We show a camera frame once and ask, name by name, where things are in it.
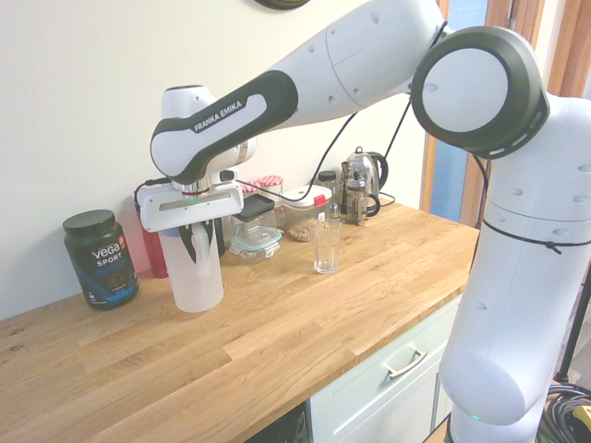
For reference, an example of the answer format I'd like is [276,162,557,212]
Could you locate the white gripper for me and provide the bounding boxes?
[135,181,245,260]

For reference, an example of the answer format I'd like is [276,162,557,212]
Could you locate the translucent pitcher with blue lid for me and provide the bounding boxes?
[159,221,226,314]

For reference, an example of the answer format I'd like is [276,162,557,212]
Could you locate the red water bottle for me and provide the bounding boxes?
[133,196,171,280]

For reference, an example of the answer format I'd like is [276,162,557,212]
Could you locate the glass container with teal clips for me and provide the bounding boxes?
[229,229,283,265]

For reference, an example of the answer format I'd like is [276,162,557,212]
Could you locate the glass container with black lid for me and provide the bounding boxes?
[232,194,278,244]

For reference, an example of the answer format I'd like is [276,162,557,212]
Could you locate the black Vega protein tub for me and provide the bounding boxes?
[62,209,140,311]

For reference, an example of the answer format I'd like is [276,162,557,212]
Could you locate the round container with white lid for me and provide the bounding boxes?
[280,186,334,244]

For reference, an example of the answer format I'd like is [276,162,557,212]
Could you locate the clear drinking glass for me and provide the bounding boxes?
[308,219,343,275]

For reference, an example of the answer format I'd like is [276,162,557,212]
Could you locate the glass French press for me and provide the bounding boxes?
[344,163,382,227]

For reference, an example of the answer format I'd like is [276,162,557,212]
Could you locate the black appliance under counter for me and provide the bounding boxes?
[251,403,309,443]

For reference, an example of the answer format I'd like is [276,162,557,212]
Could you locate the white cabinet drawer front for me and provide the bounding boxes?
[309,294,464,443]

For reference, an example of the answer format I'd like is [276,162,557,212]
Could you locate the blue door panel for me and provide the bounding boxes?
[435,0,489,223]

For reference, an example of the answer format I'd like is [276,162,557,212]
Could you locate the black tripod stand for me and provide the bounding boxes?
[553,281,591,384]

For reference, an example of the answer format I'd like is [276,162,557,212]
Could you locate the yellow power box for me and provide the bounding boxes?
[572,404,591,435]

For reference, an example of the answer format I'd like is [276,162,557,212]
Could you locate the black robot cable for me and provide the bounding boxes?
[135,90,491,227]

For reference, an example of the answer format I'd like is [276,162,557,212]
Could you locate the black wall clock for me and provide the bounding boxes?
[252,0,311,10]

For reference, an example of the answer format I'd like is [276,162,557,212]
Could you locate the silver drawer handle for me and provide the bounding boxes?
[381,346,428,380]

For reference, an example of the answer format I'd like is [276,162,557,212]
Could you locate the wooden door frame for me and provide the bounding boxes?
[419,0,591,230]

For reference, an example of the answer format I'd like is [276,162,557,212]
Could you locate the coiled black cables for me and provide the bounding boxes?
[537,382,591,443]

